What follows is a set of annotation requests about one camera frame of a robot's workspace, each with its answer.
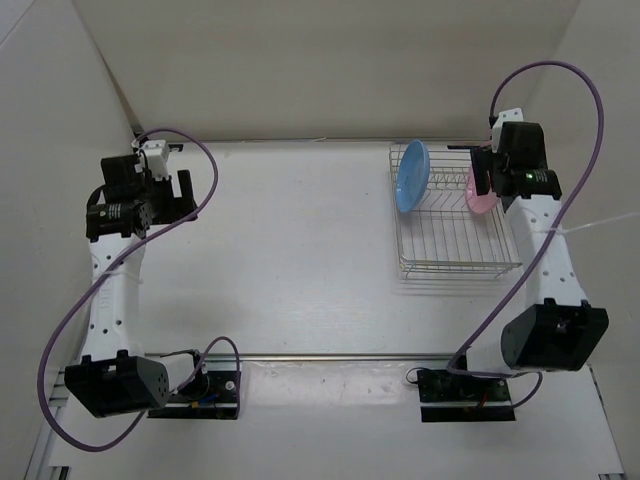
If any pink plastic plate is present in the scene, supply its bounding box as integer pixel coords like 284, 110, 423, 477
465, 168, 498, 215

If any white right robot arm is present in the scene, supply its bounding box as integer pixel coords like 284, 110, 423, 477
448, 115, 609, 400

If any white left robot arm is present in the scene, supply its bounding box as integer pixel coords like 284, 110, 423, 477
64, 141, 210, 418

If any blue plastic plate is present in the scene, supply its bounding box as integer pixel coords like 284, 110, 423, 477
395, 140, 431, 213

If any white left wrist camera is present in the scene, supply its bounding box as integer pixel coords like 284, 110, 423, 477
132, 140, 171, 181

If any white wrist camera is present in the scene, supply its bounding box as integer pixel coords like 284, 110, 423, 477
491, 107, 524, 153
132, 140, 171, 181

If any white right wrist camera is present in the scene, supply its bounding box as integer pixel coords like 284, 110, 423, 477
491, 107, 524, 153

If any white cable tie right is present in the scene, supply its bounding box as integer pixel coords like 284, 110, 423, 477
549, 212, 640, 235

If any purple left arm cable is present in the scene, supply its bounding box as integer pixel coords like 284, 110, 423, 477
38, 128, 242, 449

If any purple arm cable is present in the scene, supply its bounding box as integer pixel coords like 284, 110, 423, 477
447, 60, 605, 416
38, 128, 242, 449

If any chrome wire dish rack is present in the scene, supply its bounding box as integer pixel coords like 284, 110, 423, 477
394, 145, 521, 281

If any aluminium front table rail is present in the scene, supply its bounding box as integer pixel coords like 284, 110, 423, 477
239, 353, 452, 362

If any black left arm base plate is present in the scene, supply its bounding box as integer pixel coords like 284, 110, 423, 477
147, 363, 242, 420

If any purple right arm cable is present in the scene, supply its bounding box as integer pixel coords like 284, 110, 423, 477
447, 60, 605, 416

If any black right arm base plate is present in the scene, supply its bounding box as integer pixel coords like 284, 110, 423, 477
405, 367, 515, 423

